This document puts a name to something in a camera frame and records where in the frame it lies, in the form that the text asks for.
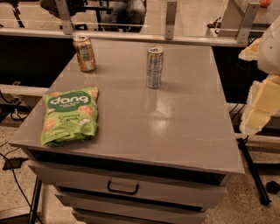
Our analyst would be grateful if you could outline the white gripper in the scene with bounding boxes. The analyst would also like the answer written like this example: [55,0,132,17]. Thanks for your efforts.
[238,16,280,136]

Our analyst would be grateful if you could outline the silver redbull can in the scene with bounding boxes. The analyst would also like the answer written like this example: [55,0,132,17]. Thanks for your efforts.
[146,45,164,88]

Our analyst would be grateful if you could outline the orange soda can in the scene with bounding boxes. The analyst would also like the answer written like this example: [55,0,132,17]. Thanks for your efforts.
[73,35,95,72]

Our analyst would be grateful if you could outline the orange fruit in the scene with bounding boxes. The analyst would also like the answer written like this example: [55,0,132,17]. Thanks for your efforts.
[259,0,273,8]

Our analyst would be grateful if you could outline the black stand leg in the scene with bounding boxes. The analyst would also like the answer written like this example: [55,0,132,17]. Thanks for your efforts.
[237,138,271,206]

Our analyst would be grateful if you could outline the seated person legs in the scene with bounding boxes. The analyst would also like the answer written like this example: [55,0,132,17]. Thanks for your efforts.
[101,0,146,32]

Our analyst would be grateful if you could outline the green dang chips bag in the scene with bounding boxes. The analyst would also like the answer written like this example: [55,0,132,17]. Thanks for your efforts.
[40,87,99,145]

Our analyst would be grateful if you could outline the black power adapter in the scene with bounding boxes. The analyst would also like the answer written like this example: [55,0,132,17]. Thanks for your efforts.
[3,157,27,171]

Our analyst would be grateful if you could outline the grey metal bracket right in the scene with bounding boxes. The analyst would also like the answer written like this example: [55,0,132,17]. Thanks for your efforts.
[218,0,260,44]

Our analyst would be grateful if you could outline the grey metal bracket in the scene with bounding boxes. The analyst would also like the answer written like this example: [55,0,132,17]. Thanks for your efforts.
[164,0,177,40]
[218,0,260,44]
[55,0,74,35]

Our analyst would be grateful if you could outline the grey metal bracket middle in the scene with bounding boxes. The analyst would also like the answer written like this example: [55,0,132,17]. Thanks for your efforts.
[164,0,177,40]

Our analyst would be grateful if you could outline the black drawer handle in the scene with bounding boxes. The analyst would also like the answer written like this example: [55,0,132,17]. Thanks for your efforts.
[107,180,140,195]

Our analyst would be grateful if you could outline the grey metal bracket left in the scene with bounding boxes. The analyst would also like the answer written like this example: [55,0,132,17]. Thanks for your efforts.
[55,0,74,35]

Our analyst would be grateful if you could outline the black floor cable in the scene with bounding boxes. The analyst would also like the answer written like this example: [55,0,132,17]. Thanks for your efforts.
[0,139,45,224]

